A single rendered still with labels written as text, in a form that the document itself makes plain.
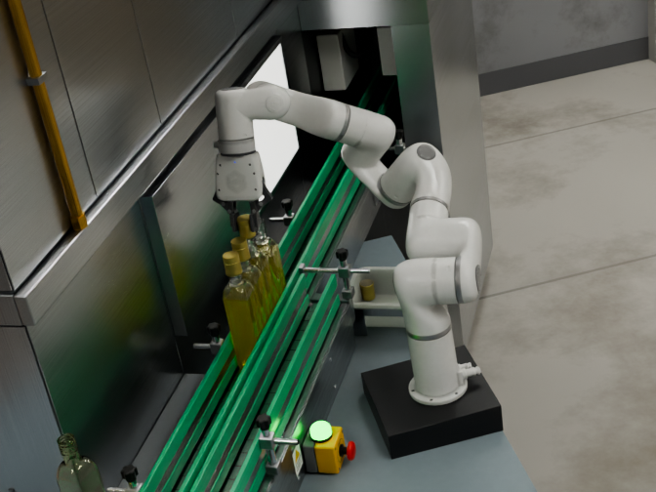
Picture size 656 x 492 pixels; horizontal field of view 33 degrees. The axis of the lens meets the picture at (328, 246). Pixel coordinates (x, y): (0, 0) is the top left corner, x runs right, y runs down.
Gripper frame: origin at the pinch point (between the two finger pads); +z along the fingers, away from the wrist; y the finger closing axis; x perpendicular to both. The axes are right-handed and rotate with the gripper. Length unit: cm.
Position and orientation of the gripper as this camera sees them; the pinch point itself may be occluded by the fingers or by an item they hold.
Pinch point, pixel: (245, 222)
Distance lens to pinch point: 242.1
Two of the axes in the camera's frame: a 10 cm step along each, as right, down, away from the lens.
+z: 0.8, 9.6, 2.6
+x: 2.9, -2.8, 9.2
